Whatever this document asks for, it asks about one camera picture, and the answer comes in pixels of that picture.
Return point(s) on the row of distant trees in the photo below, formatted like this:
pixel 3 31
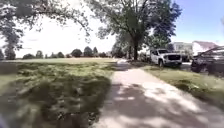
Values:
pixel 76 53

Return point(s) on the large leafy tree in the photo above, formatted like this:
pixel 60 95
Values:
pixel 135 26

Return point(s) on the grey concrete path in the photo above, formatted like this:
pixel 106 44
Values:
pixel 143 100

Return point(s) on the white pickup truck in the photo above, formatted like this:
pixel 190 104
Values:
pixel 165 57

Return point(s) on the grass field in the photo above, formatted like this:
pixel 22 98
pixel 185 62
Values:
pixel 50 86

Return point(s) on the grass verge strip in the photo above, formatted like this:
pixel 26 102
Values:
pixel 180 78

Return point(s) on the dark car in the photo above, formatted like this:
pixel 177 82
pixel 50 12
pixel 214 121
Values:
pixel 210 61

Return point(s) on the overhanging tree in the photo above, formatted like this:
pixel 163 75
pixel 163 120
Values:
pixel 13 20

